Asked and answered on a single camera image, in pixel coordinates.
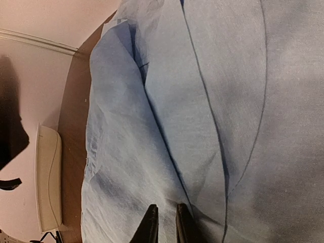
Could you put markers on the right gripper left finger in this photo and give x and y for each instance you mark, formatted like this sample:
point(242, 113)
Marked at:
point(147, 231)

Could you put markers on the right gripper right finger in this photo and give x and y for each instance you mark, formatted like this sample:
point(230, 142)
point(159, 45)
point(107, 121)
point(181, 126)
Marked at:
point(186, 228)

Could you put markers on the light blue long sleeve shirt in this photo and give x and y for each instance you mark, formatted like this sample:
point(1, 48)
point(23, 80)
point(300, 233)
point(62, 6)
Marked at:
point(215, 104)

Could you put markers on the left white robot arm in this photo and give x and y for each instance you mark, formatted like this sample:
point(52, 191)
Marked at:
point(14, 138)

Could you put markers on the left aluminium frame post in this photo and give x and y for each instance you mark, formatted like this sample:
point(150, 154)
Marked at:
point(37, 42)

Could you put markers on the white plastic tub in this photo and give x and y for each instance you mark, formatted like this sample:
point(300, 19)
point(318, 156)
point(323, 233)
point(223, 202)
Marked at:
point(48, 172)

